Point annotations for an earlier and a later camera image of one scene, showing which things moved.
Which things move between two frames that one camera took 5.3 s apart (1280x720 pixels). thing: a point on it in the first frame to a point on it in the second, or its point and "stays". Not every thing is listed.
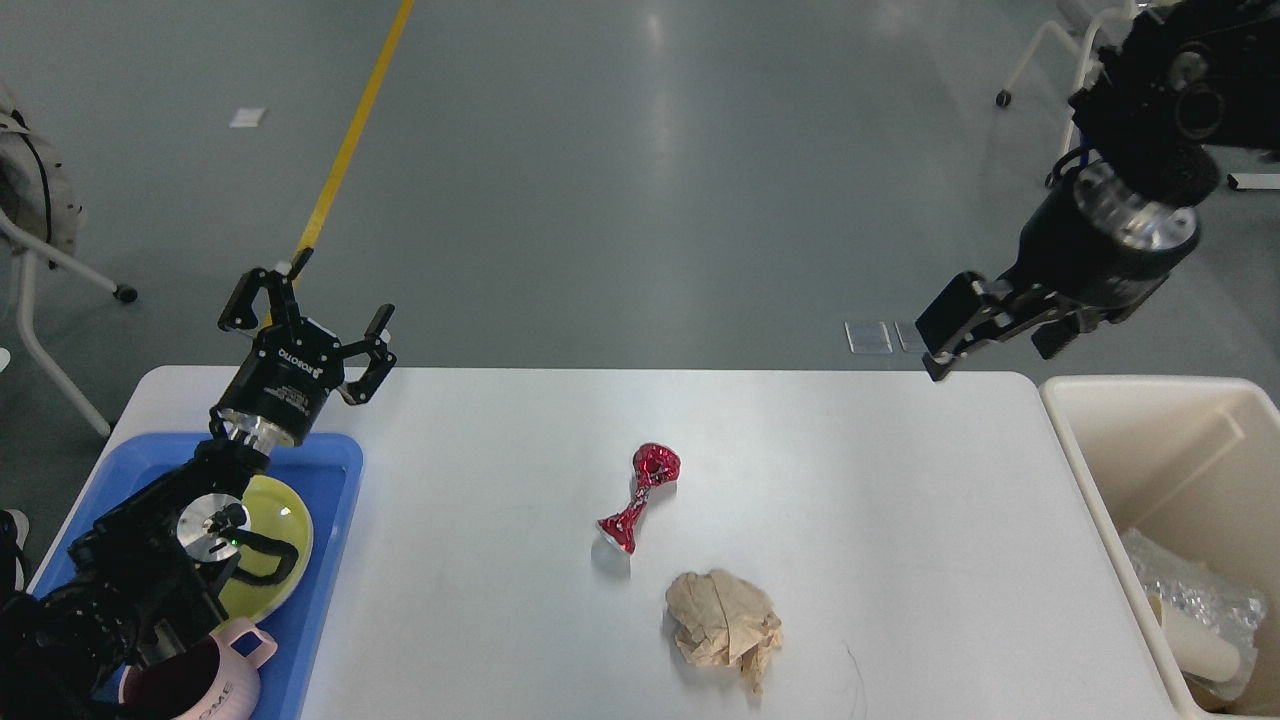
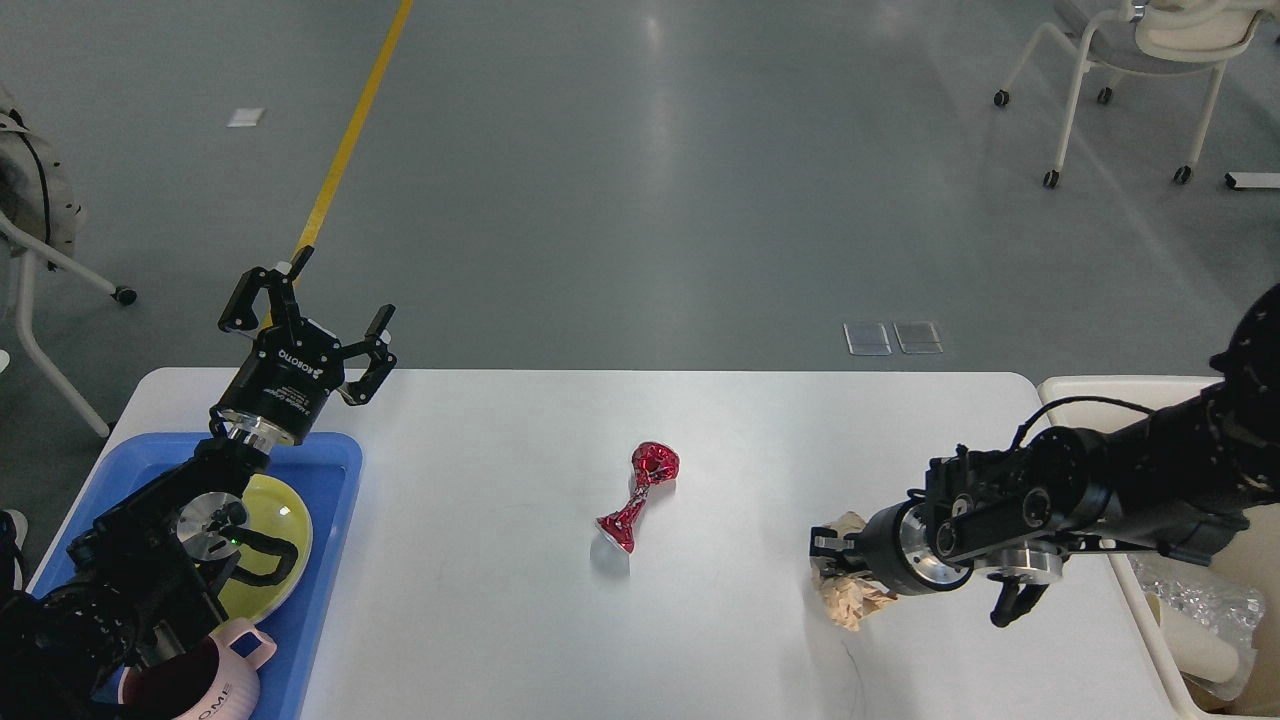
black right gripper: [1083, 242] to [894, 546]
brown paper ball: [718, 617] to [848, 595]
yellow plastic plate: [277, 511] stays
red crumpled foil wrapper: [652, 464] stays
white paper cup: [1197, 654] stays
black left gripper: [291, 369] stays
